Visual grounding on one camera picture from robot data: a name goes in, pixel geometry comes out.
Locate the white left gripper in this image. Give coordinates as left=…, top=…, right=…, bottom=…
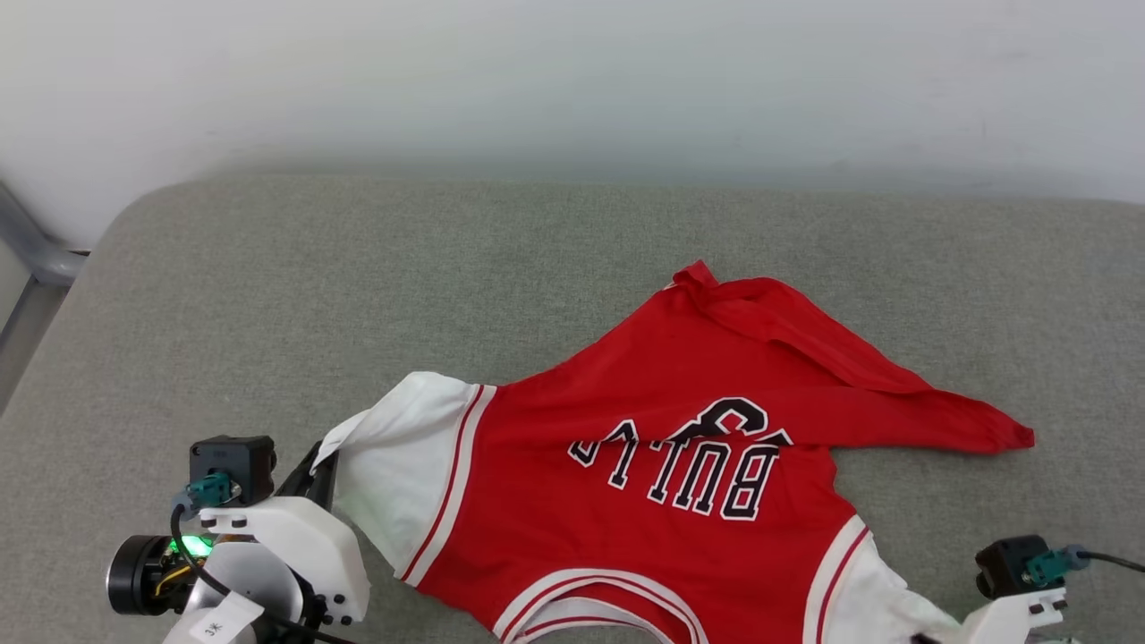
left=106, top=441, right=370, bottom=627

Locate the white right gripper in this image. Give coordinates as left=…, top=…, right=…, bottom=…
left=911, top=586, right=1068, bottom=644

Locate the red and white basketball jersey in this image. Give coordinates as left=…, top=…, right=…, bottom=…
left=311, top=259, right=1037, bottom=644

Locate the black left camera cable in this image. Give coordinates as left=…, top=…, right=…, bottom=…
left=169, top=472, right=359, bottom=644

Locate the black camera cable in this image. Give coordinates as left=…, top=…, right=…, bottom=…
left=1024, top=544, right=1145, bottom=587
left=169, top=472, right=359, bottom=644

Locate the black right camera cable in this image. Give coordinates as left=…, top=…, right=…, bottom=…
left=1024, top=544, right=1145, bottom=587

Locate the white paper cable tag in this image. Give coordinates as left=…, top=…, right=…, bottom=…
left=186, top=590, right=267, bottom=644

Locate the grey metal frame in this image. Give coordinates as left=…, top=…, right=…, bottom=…
left=0, top=183, right=90, bottom=414

